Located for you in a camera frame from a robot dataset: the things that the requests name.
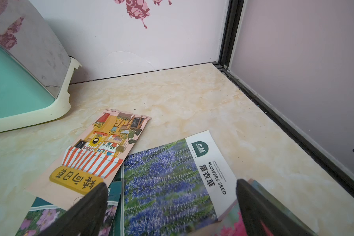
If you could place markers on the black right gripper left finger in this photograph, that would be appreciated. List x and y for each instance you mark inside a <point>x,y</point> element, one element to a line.
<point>84,218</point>

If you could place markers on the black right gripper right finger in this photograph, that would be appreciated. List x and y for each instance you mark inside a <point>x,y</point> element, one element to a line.
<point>260,216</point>

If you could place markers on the pink hollyhock seed packet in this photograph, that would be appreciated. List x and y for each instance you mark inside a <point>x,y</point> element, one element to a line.
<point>232,224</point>

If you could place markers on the pink cosmos seed packet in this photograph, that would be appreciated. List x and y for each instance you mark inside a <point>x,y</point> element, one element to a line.
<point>42,213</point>

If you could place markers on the sunflower shop seed packet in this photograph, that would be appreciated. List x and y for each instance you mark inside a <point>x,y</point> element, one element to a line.
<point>94,157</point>

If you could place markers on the lavender seed packet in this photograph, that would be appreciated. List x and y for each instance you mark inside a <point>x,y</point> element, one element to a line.
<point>177,188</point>

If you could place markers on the mint green toaster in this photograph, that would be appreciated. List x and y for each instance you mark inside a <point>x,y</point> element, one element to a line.
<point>35,69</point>

